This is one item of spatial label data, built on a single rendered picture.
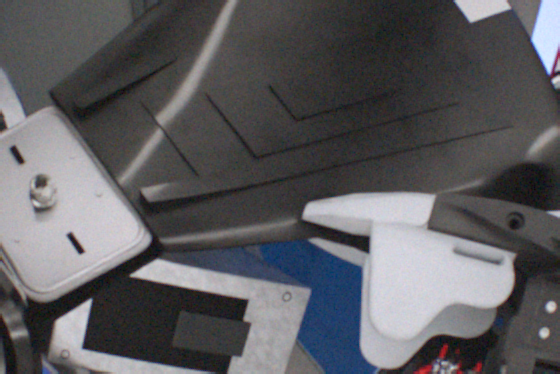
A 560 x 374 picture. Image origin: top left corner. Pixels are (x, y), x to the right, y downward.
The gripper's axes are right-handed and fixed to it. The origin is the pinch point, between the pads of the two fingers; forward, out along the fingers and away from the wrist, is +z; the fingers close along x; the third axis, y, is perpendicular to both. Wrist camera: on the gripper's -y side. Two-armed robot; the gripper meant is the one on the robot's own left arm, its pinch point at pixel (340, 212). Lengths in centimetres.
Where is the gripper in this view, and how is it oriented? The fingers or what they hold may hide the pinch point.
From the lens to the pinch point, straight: 49.3
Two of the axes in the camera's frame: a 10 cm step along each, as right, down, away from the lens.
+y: -3.0, 8.7, -3.9
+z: -9.6, -2.7, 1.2
